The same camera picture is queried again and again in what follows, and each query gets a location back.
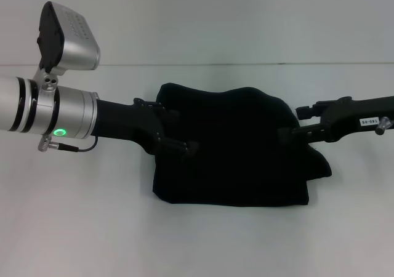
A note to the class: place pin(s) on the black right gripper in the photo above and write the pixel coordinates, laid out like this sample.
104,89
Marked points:
360,120

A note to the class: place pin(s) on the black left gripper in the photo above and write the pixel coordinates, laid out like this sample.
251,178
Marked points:
129,123

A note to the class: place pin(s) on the black shirt with white print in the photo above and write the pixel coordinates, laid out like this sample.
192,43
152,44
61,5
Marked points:
240,154

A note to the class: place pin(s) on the silver connector plug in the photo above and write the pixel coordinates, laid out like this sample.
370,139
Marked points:
383,125

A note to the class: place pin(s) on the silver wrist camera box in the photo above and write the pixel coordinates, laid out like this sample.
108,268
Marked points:
67,37

